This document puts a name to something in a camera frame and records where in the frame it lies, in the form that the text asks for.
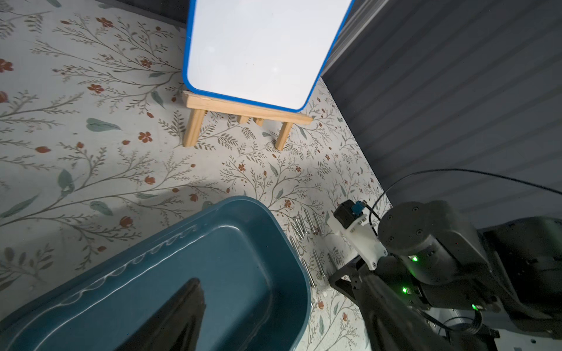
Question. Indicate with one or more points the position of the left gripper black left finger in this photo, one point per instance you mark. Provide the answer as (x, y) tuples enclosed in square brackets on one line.
[(176, 325)]

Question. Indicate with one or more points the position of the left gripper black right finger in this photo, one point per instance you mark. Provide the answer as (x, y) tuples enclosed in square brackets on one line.
[(390, 324)]

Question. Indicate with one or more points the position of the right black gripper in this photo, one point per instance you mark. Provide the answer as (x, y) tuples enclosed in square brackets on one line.
[(347, 280)]

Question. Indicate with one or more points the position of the teal plastic storage tray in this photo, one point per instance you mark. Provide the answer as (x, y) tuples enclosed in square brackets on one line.
[(255, 289)]

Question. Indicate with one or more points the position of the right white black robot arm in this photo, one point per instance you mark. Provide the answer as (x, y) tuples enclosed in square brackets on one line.
[(427, 279)]

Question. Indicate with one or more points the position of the wooden easel stand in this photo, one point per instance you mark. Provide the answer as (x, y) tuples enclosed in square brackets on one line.
[(201, 105)]

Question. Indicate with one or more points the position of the floral patterned table mat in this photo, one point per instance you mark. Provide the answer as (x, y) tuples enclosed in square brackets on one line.
[(92, 160)]

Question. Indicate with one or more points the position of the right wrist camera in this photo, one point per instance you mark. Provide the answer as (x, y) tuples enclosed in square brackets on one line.
[(350, 222)]

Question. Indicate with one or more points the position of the white board with blue frame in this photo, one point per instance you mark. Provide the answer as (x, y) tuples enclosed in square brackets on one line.
[(264, 53)]

